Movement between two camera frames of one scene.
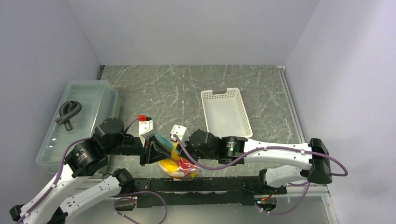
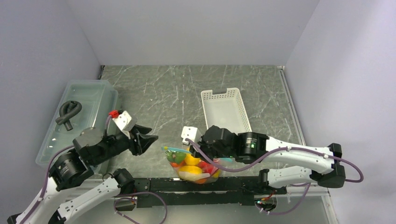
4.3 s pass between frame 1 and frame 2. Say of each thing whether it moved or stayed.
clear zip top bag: moved
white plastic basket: stayed
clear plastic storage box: stayed
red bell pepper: moved
